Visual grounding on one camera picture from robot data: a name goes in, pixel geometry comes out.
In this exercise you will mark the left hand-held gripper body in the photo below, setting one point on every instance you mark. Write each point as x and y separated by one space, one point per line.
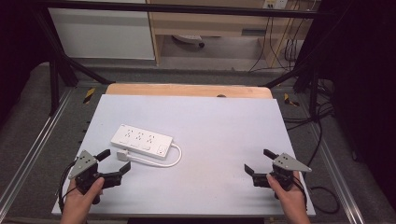
83 163

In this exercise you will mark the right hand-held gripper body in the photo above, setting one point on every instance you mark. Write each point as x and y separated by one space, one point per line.
288 163

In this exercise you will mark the white plug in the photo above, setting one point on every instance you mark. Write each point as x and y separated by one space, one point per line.
122 155

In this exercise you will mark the white power strip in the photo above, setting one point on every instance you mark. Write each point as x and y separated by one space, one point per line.
141 141

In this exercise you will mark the person's right hand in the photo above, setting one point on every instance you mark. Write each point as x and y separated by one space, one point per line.
288 199

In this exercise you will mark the person's left hand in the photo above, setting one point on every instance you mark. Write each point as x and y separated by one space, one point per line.
80 200

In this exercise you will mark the white table board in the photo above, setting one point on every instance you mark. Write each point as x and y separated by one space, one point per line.
211 149

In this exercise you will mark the wooden table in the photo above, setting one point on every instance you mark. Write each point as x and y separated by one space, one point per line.
186 90

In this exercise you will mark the black curtain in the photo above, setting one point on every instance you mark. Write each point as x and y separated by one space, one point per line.
364 93
18 46

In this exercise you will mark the white cabinet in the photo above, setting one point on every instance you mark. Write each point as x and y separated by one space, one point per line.
99 34

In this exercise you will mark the light wooden desk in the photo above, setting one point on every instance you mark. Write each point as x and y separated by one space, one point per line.
218 23

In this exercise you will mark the white chair base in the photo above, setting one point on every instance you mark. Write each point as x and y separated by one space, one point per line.
188 39

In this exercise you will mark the aluminium floor rail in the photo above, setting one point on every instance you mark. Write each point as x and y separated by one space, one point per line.
334 177
37 143

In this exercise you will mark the white wall socket strip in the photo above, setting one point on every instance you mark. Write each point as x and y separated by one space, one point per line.
274 3

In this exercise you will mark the black metal frame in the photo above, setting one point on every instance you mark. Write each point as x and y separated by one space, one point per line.
174 8

